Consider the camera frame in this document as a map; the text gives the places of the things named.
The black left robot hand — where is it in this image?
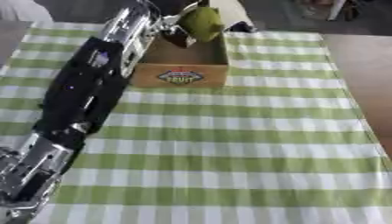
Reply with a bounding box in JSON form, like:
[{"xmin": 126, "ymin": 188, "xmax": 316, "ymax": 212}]
[{"xmin": 160, "ymin": 2, "xmax": 206, "ymax": 49}]

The tan cardboard box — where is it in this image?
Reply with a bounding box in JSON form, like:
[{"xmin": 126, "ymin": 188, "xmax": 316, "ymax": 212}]
[{"xmin": 129, "ymin": 30, "xmax": 232, "ymax": 88}]

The green toy fruit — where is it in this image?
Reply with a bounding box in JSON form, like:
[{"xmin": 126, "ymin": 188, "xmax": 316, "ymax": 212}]
[{"xmin": 178, "ymin": 6, "xmax": 227, "ymax": 44}]

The chair with white leg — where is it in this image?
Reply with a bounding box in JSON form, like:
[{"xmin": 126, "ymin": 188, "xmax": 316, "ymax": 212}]
[{"xmin": 295, "ymin": 0, "xmax": 361, "ymax": 22}]

